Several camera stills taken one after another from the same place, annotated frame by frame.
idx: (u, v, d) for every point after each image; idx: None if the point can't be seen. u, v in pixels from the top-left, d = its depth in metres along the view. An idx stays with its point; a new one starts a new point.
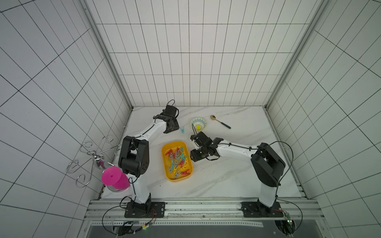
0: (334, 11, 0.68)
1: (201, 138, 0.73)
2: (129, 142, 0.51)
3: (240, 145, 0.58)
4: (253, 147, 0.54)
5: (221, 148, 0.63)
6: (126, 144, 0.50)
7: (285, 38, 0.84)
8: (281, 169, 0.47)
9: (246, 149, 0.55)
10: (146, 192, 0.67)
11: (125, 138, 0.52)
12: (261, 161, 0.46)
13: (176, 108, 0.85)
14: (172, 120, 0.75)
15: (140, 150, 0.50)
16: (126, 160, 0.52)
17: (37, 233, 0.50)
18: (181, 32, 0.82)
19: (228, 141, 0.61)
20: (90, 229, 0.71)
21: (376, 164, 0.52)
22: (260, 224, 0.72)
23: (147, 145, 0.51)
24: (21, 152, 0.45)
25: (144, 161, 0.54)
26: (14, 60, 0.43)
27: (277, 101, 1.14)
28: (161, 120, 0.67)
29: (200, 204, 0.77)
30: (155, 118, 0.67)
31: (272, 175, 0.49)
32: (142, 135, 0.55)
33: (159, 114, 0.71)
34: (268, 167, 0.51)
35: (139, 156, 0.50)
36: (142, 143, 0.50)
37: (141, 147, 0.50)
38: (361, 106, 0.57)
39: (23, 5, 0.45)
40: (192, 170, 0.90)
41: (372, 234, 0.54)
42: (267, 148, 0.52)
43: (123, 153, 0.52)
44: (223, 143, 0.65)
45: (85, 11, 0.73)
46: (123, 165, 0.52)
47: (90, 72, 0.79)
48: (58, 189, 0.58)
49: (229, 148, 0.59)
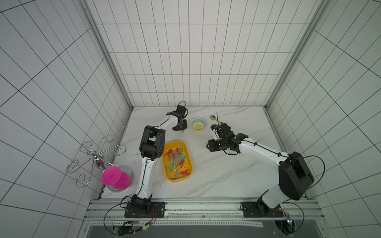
0: (334, 11, 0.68)
1: (223, 129, 0.70)
2: (150, 130, 0.66)
3: (268, 148, 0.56)
4: (283, 153, 0.49)
5: (244, 145, 0.59)
6: (147, 132, 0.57)
7: (285, 38, 0.84)
8: (308, 185, 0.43)
9: (274, 154, 0.50)
10: (148, 187, 0.69)
11: (146, 126, 0.63)
12: (290, 170, 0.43)
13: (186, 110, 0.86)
14: (182, 118, 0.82)
15: (159, 136, 0.62)
16: (146, 145, 0.63)
17: (37, 233, 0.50)
18: (181, 32, 0.81)
19: (254, 141, 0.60)
20: (90, 229, 0.71)
21: (376, 164, 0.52)
22: (260, 224, 0.72)
23: (163, 133, 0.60)
24: (21, 152, 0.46)
25: (161, 147, 0.66)
26: (13, 60, 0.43)
27: (277, 101, 1.14)
28: (174, 115, 0.78)
29: (201, 204, 0.77)
30: (168, 114, 0.78)
31: (297, 189, 0.45)
32: (159, 125, 0.66)
33: (172, 111, 0.82)
34: (296, 179, 0.47)
35: (158, 141, 0.61)
36: (160, 131, 0.62)
37: (160, 134, 0.62)
38: (360, 106, 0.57)
39: (23, 5, 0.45)
40: (192, 170, 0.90)
41: (372, 234, 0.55)
42: (299, 159, 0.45)
43: (143, 139, 0.63)
44: (247, 141, 0.61)
45: (85, 11, 0.73)
46: (144, 149, 0.63)
47: (90, 72, 0.79)
48: (58, 189, 0.58)
49: (254, 148, 0.56)
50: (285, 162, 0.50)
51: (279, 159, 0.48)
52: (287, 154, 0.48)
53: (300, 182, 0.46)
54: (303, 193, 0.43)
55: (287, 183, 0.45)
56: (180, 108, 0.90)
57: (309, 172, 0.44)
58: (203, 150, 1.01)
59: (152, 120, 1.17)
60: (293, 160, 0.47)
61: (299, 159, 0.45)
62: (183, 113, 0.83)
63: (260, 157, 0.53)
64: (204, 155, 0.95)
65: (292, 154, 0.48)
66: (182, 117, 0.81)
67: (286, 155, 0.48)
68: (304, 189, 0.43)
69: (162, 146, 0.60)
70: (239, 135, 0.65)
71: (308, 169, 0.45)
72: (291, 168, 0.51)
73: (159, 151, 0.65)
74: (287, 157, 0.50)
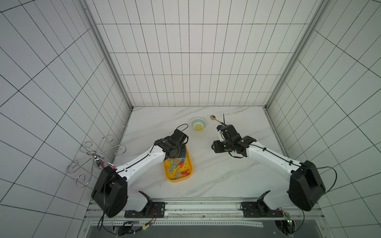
0: (334, 11, 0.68)
1: (230, 132, 0.67)
2: (108, 175, 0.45)
3: (278, 155, 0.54)
4: (294, 162, 0.47)
5: (253, 149, 0.57)
6: (103, 177, 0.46)
7: (285, 38, 0.84)
8: (320, 195, 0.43)
9: (285, 162, 0.48)
10: (135, 205, 0.61)
11: (106, 169, 0.44)
12: (302, 180, 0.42)
13: (186, 136, 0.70)
14: (177, 148, 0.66)
15: (114, 189, 0.41)
16: (98, 195, 0.44)
17: (37, 233, 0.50)
18: (181, 32, 0.81)
19: (264, 146, 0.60)
20: (90, 229, 0.71)
21: (376, 164, 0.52)
22: (260, 224, 0.72)
23: (124, 185, 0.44)
24: (21, 152, 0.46)
25: (119, 202, 0.45)
26: (13, 59, 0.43)
27: (277, 101, 1.14)
28: (160, 148, 0.57)
29: (200, 204, 0.77)
30: (155, 145, 0.57)
31: (309, 199, 0.44)
32: (127, 168, 0.46)
33: (160, 141, 0.60)
34: (308, 189, 0.45)
35: (112, 195, 0.41)
36: (120, 182, 0.41)
37: (116, 187, 0.41)
38: (360, 106, 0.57)
39: (23, 5, 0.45)
40: (192, 170, 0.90)
41: (373, 234, 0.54)
42: (312, 169, 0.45)
43: (98, 186, 0.43)
44: (256, 146, 0.58)
45: (85, 11, 0.73)
46: (95, 199, 0.43)
47: (90, 71, 0.78)
48: (58, 189, 0.58)
49: (263, 154, 0.53)
50: (297, 172, 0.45)
51: (290, 168, 0.46)
52: (299, 162, 0.46)
53: (312, 193, 0.45)
54: (315, 202, 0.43)
55: (299, 192, 0.43)
56: (178, 134, 0.66)
57: (321, 182, 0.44)
58: (203, 150, 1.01)
59: (152, 120, 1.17)
60: (305, 169, 0.47)
61: (312, 168, 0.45)
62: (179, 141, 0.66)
63: (267, 162, 0.51)
64: (204, 155, 0.95)
65: (304, 163, 0.46)
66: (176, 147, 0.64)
67: (298, 164, 0.47)
68: (316, 200, 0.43)
69: (121, 201, 0.46)
70: (247, 138, 0.63)
71: (320, 179, 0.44)
72: (303, 178, 0.48)
73: (114, 208, 0.45)
74: (299, 166, 0.48)
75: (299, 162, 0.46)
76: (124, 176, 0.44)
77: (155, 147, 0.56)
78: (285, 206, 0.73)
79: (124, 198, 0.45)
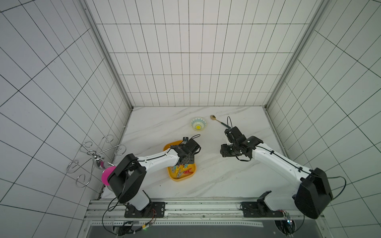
0: (334, 11, 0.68)
1: (234, 133, 0.66)
2: (129, 161, 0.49)
3: (286, 161, 0.49)
4: (304, 169, 0.45)
5: (260, 152, 0.54)
6: (125, 162, 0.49)
7: (285, 38, 0.84)
8: (327, 203, 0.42)
9: (294, 168, 0.46)
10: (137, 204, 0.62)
11: (128, 156, 0.47)
12: (312, 189, 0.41)
13: (197, 145, 0.73)
14: (190, 155, 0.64)
15: (133, 175, 0.44)
16: (116, 178, 0.46)
17: (37, 233, 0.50)
18: (181, 32, 0.82)
19: (271, 148, 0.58)
20: (90, 229, 0.71)
21: (376, 164, 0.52)
22: (260, 224, 0.72)
23: (143, 174, 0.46)
24: (21, 152, 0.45)
25: (133, 189, 0.47)
26: (13, 59, 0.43)
27: (277, 101, 1.14)
28: (176, 153, 0.61)
29: (201, 204, 0.77)
30: (171, 148, 0.62)
31: (316, 207, 0.43)
32: (146, 160, 0.50)
33: (177, 146, 0.66)
34: (317, 198, 0.44)
35: (130, 180, 0.44)
36: (139, 170, 0.45)
37: (136, 174, 0.44)
38: (360, 106, 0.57)
39: (23, 5, 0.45)
40: (195, 169, 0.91)
41: (373, 234, 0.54)
42: (323, 177, 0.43)
43: (117, 169, 0.46)
44: (264, 148, 0.55)
45: (85, 11, 0.73)
46: (112, 182, 0.46)
47: (89, 71, 0.78)
48: (58, 189, 0.58)
49: (270, 157, 0.52)
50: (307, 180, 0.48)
51: (299, 174, 0.44)
52: (309, 170, 0.44)
53: (320, 200, 0.44)
54: (321, 210, 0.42)
55: (307, 199, 0.41)
56: (192, 142, 0.70)
57: (329, 191, 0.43)
58: (203, 150, 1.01)
59: (152, 120, 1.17)
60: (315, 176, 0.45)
61: (323, 178, 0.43)
62: (192, 150, 0.72)
63: (274, 165, 0.50)
64: (204, 155, 0.95)
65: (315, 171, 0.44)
66: (189, 154, 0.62)
67: (308, 172, 0.46)
68: (323, 208, 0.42)
69: (134, 189, 0.48)
70: (253, 139, 0.60)
71: (329, 187, 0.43)
72: (313, 186, 0.46)
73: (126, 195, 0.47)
74: (308, 174, 0.47)
75: (309, 169, 0.45)
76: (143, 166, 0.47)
77: (170, 150, 0.61)
78: (285, 207, 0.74)
79: (137, 188, 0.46)
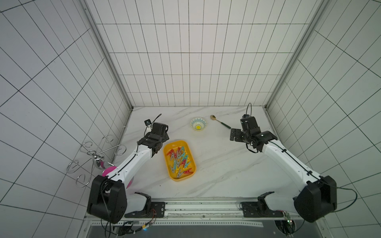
0: (334, 11, 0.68)
1: (250, 123, 0.63)
2: (99, 185, 0.45)
3: (297, 162, 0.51)
4: (313, 173, 0.44)
5: (271, 148, 0.53)
6: (96, 188, 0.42)
7: (285, 38, 0.84)
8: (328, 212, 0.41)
9: (303, 170, 0.45)
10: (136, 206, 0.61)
11: (95, 179, 0.42)
12: (316, 193, 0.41)
13: (162, 125, 0.69)
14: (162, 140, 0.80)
15: (113, 194, 0.41)
16: (95, 207, 0.42)
17: (37, 233, 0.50)
18: (181, 32, 0.82)
19: (284, 147, 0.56)
20: (90, 229, 0.71)
21: (376, 164, 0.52)
22: (260, 224, 0.72)
23: (123, 186, 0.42)
24: (21, 152, 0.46)
25: (121, 207, 0.46)
26: (13, 59, 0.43)
27: (277, 101, 1.14)
28: (148, 146, 0.58)
29: (201, 204, 0.77)
30: (139, 145, 0.57)
31: (316, 211, 0.42)
32: (118, 172, 0.46)
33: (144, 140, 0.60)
34: (319, 202, 0.43)
35: (113, 200, 0.41)
36: (117, 185, 0.41)
37: (115, 190, 0.41)
38: (360, 106, 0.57)
39: (23, 5, 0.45)
40: (195, 169, 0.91)
41: (373, 234, 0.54)
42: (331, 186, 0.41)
43: (92, 199, 0.42)
44: (277, 144, 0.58)
45: (85, 11, 0.73)
46: (93, 212, 0.42)
47: (90, 71, 0.78)
48: (58, 189, 0.58)
49: (280, 155, 0.50)
50: (313, 183, 0.46)
51: (307, 178, 0.43)
52: (319, 176, 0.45)
53: (321, 208, 0.43)
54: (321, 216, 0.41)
55: (307, 201, 0.41)
56: (157, 127, 0.66)
57: (334, 201, 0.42)
58: (203, 150, 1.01)
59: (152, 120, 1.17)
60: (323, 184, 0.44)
61: (332, 187, 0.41)
62: (160, 133, 0.69)
63: (284, 164, 0.48)
64: (204, 155, 0.95)
65: (324, 177, 0.43)
66: (160, 139, 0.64)
67: (317, 177, 0.43)
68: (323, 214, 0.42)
69: (123, 203, 0.46)
70: (268, 134, 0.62)
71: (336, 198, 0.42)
72: (318, 191, 0.46)
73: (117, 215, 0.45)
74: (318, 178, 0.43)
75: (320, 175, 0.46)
76: (118, 180, 0.43)
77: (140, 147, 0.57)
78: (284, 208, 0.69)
79: (125, 200, 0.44)
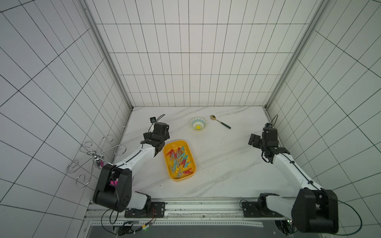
0: (334, 11, 0.68)
1: (270, 135, 0.66)
2: (108, 172, 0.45)
3: (302, 172, 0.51)
4: (314, 183, 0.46)
5: (280, 157, 0.57)
6: (105, 174, 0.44)
7: (285, 38, 0.84)
8: (324, 228, 0.41)
9: (304, 179, 0.47)
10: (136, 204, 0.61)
11: (104, 167, 0.45)
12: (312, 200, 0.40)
13: (163, 125, 0.72)
14: (163, 140, 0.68)
15: (121, 180, 0.43)
16: (102, 194, 0.44)
17: (37, 233, 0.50)
18: (181, 32, 0.82)
19: (293, 159, 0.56)
20: (90, 229, 0.71)
21: (376, 164, 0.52)
22: (260, 224, 0.72)
23: (130, 174, 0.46)
24: (21, 152, 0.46)
25: (127, 195, 0.47)
26: (13, 59, 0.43)
27: (277, 101, 1.14)
28: (151, 145, 0.62)
29: (201, 204, 0.77)
30: (143, 143, 0.61)
31: (309, 219, 0.42)
32: (125, 162, 0.49)
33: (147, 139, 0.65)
34: (314, 211, 0.43)
35: (121, 186, 0.43)
36: (125, 173, 0.44)
37: (123, 177, 0.43)
38: (360, 106, 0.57)
39: (23, 5, 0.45)
40: (195, 169, 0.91)
41: (373, 234, 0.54)
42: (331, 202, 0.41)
43: (100, 186, 0.44)
44: (287, 156, 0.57)
45: (85, 11, 0.73)
46: (99, 200, 0.43)
47: (90, 72, 0.79)
48: (58, 189, 0.58)
49: (286, 164, 0.53)
50: (310, 190, 0.44)
51: (306, 185, 0.45)
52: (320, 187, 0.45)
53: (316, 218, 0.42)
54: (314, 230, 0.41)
55: (300, 206, 0.41)
56: (158, 127, 0.69)
57: (333, 217, 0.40)
58: (203, 150, 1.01)
59: None
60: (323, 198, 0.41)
61: (330, 198, 0.41)
62: (162, 133, 0.73)
63: (288, 173, 0.50)
64: (204, 155, 0.95)
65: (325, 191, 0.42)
66: (162, 140, 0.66)
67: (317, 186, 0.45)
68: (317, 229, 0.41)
69: (128, 192, 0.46)
70: (282, 148, 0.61)
71: (336, 214, 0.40)
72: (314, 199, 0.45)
73: (123, 204, 0.46)
74: (318, 189, 0.43)
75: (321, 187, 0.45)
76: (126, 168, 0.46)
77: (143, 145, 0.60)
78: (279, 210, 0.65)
79: (130, 188, 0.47)
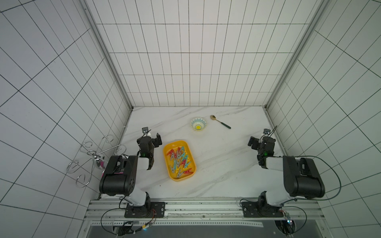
0: (334, 11, 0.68)
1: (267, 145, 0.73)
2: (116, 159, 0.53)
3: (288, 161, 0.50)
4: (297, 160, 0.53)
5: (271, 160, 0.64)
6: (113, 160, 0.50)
7: (285, 38, 0.84)
8: (312, 184, 0.46)
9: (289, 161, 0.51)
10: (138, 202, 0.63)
11: (112, 156, 0.51)
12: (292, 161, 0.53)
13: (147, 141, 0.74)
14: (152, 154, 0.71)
15: (130, 160, 0.50)
16: (109, 178, 0.46)
17: (37, 233, 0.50)
18: (181, 32, 0.82)
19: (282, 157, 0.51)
20: (90, 229, 0.71)
21: (376, 164, 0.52)
22: (260, 224, 0.72)
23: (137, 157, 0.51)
24: (21, 152, 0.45)
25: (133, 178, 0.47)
26: (13, 59, 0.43)
27: (277, 101, 1.14)
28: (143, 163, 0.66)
29: (201, 204, 0.77)
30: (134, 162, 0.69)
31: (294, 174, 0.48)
32: None
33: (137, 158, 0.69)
34: (296, 169, 0.53)
35: (130, 164, 0.49)
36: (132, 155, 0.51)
37: (131, 158, 0.51)
38: (360, 106, 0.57)
39: (23, 5, 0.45)
40: (195, 169, 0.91)
41: (373, 234, 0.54)
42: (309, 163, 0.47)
43: (108, 170, 0.48)
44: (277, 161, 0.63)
45: (85, 10, 0.72)
46: (105, 184, 0.45)
47: (90, 72, 0.79)
48: (58, 189, 0.58)
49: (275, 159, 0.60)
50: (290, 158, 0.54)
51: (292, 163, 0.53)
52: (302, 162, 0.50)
53: (301, 175, 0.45)
54: (303, 187, 0.46)
55: (286, 170, 0.49)
56: (144, 146, 0.74)
57: (317, 176, 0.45)
58: (203, 150, 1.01)
59: (152, 120, 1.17)
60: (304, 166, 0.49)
61: (307, 160, 0.50)
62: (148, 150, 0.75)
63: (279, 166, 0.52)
64: (204, 155, 0.95)
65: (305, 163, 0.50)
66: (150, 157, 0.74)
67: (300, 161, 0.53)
68: (305, 187, 0.46)
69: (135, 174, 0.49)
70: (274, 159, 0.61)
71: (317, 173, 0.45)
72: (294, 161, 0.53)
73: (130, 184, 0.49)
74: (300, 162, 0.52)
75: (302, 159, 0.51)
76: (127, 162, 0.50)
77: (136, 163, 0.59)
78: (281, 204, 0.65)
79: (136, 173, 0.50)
